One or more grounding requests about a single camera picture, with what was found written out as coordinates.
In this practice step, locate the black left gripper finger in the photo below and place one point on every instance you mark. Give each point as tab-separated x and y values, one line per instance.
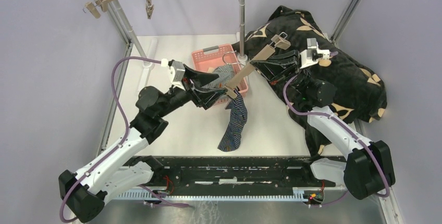
198	76
207	98

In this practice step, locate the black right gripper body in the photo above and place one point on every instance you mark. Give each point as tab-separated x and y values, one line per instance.
301	83

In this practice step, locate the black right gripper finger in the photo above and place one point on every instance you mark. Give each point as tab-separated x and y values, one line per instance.
274	74
287	59

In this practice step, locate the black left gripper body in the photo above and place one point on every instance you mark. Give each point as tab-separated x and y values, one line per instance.
177	98

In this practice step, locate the grey striped underwear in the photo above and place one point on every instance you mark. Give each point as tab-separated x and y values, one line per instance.
225	73

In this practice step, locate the navy striped underwear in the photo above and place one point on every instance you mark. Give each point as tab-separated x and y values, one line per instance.
238	117

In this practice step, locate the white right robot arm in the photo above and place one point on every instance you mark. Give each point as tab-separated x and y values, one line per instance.
367	169

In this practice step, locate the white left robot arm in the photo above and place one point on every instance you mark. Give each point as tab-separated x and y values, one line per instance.
85	192

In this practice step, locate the black floral blanket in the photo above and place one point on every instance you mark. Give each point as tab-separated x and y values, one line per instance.
361	94

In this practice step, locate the pink plastic basket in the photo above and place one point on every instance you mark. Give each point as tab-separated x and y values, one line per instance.
205	60

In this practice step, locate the right metal rack pole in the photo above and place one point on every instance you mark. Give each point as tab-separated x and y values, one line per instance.
242	56

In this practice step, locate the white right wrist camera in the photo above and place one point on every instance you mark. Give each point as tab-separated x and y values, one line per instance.
313	54

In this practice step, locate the left aluminium frame rail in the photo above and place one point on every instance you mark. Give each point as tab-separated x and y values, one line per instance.
115	82

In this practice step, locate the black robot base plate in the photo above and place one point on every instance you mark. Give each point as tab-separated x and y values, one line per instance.
231	176

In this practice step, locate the white slotted cable duct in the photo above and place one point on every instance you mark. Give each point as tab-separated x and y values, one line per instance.
139	194

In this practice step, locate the right aluminium frame post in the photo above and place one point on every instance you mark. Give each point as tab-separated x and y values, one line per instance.
343	20

